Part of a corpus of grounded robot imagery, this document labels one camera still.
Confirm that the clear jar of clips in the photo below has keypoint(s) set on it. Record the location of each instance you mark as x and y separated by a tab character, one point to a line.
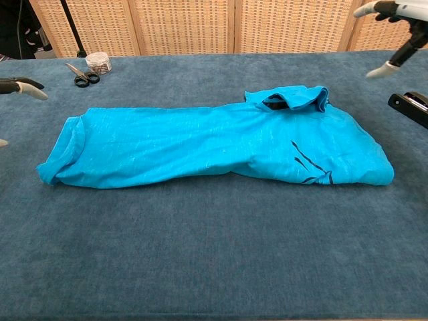
98	63

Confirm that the wicker folding screen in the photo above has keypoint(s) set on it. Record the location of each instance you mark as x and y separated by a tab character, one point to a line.
184	26

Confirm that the bright blue printed T-shirt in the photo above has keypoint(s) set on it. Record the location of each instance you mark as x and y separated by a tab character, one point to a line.
167	143

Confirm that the black tripod stand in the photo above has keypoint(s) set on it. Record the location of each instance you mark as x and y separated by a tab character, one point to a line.
71	26

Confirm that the black stapler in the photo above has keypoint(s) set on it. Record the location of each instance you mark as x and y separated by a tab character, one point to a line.
406	107

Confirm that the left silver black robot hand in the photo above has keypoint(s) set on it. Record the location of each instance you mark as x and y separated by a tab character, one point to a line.
13	86

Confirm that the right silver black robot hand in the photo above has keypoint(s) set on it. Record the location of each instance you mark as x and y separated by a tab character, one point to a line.
416	23

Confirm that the dark blue table cover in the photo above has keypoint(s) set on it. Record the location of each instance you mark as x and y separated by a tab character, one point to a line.
200	250

